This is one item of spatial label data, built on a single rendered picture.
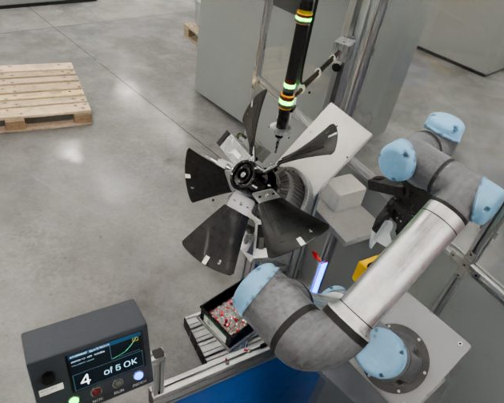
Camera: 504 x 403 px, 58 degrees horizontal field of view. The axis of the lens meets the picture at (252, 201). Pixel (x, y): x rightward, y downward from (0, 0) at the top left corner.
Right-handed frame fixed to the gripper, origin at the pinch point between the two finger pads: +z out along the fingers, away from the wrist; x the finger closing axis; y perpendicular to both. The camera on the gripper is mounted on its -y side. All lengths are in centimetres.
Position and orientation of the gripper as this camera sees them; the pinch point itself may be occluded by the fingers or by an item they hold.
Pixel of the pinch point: (384, 238)
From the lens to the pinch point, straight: 118.4
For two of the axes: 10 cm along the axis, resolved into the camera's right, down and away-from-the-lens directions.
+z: -1.4, 7.6, 6.4
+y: 4.7, 6.1, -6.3
